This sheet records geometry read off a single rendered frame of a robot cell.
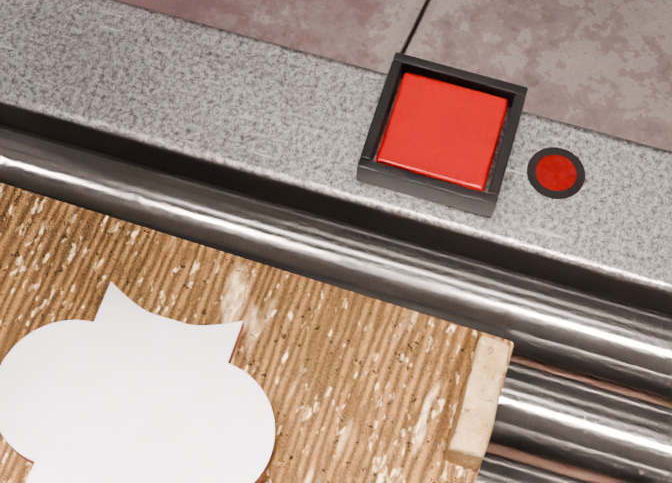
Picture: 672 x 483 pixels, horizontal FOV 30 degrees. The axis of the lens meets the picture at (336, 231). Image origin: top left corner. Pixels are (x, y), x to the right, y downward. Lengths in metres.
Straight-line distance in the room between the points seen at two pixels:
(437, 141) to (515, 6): 1.22
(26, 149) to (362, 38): 1.18
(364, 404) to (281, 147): 0.16
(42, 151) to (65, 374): 0.14
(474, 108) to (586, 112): 1.12
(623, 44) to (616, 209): 1.20
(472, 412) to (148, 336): 0.16
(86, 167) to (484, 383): 0.24
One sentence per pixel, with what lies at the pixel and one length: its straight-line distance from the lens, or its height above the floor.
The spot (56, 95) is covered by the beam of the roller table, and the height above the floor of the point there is 0.92.
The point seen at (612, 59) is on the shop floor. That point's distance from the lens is 1.87.
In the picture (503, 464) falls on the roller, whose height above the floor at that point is 0.92.
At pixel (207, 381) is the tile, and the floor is 0.95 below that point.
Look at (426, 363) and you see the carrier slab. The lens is 0.62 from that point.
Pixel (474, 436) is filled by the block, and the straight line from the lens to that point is 0.58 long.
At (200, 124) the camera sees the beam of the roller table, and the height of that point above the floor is 0.91.
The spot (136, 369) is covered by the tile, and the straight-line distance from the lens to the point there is 0.61.
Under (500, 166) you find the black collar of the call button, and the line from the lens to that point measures 0.67.
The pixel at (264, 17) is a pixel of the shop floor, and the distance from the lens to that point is 1.85.
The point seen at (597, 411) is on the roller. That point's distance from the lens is 0.64.
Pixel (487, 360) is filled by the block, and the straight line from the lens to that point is 0.59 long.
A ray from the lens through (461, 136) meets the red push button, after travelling 0.68.
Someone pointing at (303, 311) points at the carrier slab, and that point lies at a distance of 0.62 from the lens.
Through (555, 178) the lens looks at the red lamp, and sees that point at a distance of 0.69.
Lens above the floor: 1.52
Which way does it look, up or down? 65 degrees down
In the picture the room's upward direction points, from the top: 4 degrees clockwise
